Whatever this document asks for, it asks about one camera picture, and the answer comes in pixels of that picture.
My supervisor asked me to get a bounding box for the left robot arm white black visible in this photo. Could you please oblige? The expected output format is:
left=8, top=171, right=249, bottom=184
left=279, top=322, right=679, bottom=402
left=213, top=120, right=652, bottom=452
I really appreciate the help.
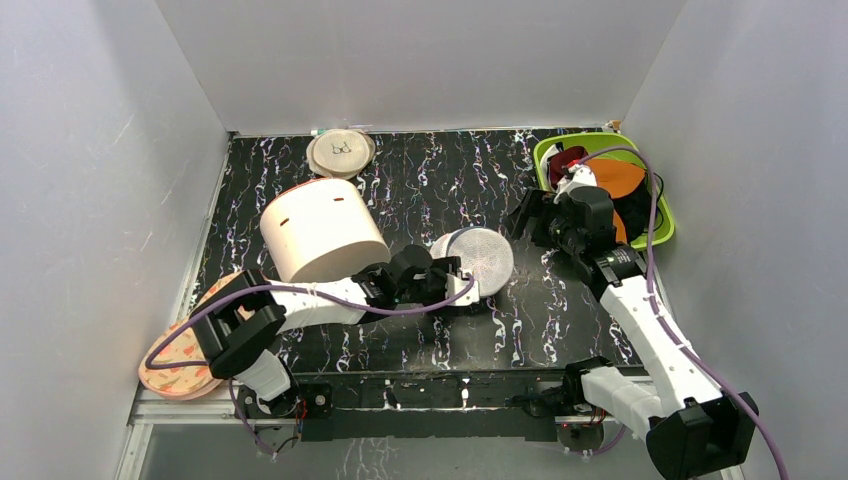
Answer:
left=189, top=245, right=479, bottom=416

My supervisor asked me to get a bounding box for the pink floral flat laundry bag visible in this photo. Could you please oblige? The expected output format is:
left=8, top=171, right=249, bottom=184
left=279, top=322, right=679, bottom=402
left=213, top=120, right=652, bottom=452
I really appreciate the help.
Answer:
left=137, top=310, right=222, bottom=401

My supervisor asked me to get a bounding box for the green plastic basin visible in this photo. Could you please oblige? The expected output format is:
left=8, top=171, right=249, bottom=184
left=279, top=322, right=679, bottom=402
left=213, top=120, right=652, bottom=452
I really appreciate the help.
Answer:
left=533, top=132, right=676, bottom=252

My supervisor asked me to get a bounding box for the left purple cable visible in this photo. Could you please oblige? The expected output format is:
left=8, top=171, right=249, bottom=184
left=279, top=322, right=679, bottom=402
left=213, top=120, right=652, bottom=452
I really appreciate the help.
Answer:
left=144, top=274, right=478, bottom=458

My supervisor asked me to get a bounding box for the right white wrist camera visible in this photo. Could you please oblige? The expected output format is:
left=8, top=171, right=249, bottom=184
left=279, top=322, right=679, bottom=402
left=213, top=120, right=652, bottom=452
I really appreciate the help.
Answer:
left=554, top=161, right=598, bottom=204

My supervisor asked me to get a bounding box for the small beige round bra bag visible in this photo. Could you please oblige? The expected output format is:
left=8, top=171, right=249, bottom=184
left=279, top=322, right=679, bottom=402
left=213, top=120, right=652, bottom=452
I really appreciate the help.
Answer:
left=306, top=129, right=376, bottom=180

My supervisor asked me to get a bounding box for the large beige cylindrical laundry bag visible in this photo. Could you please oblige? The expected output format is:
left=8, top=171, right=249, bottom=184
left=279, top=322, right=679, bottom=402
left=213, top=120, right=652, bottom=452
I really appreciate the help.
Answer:
left=260, top=178, right=391, bottom=283

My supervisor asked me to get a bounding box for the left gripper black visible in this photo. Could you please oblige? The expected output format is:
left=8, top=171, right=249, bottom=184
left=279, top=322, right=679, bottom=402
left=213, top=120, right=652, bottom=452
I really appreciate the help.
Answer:
left=395, top=262, right=462, bottom=315

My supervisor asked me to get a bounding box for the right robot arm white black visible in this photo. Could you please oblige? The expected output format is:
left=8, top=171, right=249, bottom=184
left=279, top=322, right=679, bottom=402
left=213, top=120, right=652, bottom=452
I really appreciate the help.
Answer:
left=507, top=186, right=756, bottom=479

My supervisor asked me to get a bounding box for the dark red bra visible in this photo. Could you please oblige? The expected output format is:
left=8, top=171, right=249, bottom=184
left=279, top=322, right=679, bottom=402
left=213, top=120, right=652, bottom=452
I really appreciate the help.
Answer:
left=547, top=146, right=588, bottom=189

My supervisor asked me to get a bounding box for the orange black bra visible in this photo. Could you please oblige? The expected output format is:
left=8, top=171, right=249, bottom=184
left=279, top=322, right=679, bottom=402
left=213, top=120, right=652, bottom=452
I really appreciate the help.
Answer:
left=586, top=157, right=651, bottom=244

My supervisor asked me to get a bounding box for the white mesh laundry bag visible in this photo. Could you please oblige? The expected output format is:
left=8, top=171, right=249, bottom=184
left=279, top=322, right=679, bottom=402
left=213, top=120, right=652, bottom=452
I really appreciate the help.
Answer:
left=430, top=226, right=514, bottom=298

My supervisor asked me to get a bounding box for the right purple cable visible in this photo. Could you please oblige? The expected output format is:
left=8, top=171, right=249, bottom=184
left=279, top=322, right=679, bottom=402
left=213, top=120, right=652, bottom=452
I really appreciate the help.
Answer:
left=569, top=145, right=791, bottom=480

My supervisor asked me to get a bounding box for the purple cable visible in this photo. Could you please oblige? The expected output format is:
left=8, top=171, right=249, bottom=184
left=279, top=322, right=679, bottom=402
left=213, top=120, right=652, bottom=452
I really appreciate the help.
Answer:
left=144, top=274, right=478, bottom=458
left=569, top=145, right=791, bottom=480

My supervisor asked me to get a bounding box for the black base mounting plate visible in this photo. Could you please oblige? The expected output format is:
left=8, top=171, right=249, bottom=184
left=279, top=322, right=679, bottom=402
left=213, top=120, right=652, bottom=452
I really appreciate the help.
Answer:
left=237, top=370, right=629, bottom=444

